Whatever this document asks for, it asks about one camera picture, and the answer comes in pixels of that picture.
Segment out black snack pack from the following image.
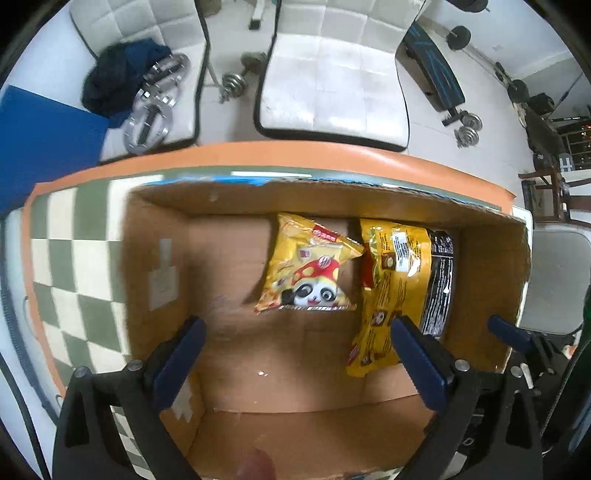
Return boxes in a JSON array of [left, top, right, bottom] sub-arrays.
[[420, 229, 455, 338]]

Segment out yellow chocolate snack pack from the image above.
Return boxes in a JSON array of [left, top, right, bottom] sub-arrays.
[[346, 219, 432, 378]]

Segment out yellow panda snack bag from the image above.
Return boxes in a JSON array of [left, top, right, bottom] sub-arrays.
[[254, 213, 363, 313]]

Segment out brown wooden chair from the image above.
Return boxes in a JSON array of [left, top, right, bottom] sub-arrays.
[[518, 167, 590, 229]]

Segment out checkered table mat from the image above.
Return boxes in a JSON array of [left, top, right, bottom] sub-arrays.
[[20, 140, 516, 480]]

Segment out cardboard box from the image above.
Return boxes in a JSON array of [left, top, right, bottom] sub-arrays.
[[121, 181, 530, 479]]

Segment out chrome dumbbell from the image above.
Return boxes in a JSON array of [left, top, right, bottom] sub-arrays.
[[219, 52, 267, 103], [454, 113, 483, 148]]

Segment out blue cushion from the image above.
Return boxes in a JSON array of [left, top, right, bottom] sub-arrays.
[[1, 86, 108, 216]]

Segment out chrome weight plates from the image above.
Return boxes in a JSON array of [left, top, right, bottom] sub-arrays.
[[123, 53, 190, 155]]

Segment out dark clothes pile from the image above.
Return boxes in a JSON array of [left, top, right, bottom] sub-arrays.
[[81, 38, 171, 129]]

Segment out black sit-up bench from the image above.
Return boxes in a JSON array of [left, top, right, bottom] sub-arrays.
[[403, 22, 466, 126]]

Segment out right white padded chair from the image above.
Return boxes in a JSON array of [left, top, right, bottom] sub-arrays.
[[253, 0, 426, 152]]

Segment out white padded chair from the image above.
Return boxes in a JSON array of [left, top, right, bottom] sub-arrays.
[[253, 0, 426, 152], [70, 0, 211, 162]]

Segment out left white padded chair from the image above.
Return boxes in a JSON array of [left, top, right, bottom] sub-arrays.
[[70, 0, 211, 162]]

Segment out black corrugated hose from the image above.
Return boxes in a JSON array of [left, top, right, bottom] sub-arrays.
[[0, 285, 61, 414]]

